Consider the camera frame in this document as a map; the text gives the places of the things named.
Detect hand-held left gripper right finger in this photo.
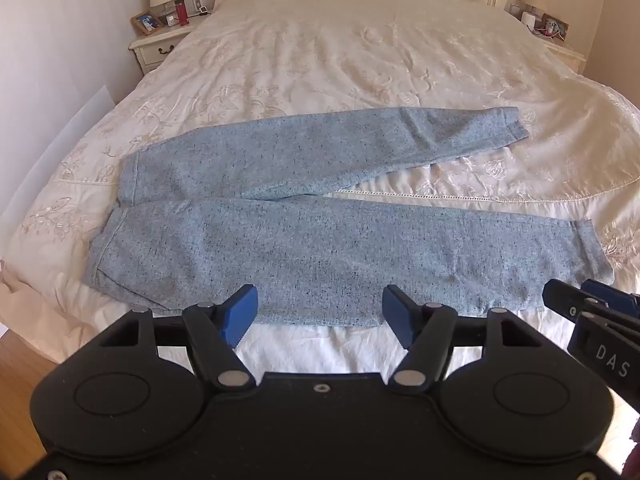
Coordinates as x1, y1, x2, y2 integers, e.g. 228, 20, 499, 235
381, 284, 545, 393

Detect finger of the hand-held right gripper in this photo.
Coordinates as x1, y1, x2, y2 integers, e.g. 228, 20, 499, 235
543, 279, 640, 321

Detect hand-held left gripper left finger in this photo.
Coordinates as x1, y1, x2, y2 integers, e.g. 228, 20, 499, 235
99, 284, 259, 392

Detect blue-grey speckled pants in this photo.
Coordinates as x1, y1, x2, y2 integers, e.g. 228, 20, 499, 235
82, 106, 615, 326

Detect cream nightstand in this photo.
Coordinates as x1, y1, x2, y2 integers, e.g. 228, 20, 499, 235
128, 7, 216, 76
505, 2, 587, 73

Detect bed with cream floral bedspread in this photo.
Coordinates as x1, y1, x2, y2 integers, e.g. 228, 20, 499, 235
0, 0, 640, 376

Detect wooden photo frame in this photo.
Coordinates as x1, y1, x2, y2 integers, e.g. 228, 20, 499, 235
541, 13, 570, 41
131, 10, 163, 37

